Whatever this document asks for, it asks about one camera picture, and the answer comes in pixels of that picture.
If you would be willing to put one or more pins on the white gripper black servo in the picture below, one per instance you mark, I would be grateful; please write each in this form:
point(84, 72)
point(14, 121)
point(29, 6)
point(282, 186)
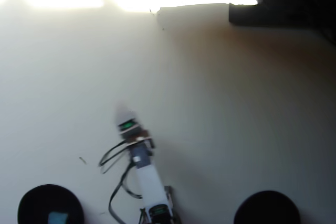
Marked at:
point(131, 130)

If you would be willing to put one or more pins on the blue cube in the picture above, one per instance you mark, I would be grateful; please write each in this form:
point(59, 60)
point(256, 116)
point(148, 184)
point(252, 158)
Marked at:
point(58, 218)

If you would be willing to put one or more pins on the black round bowl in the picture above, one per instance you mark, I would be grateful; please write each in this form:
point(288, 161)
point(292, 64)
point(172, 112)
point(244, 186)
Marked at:
point(266, 208)
point(34, 203)

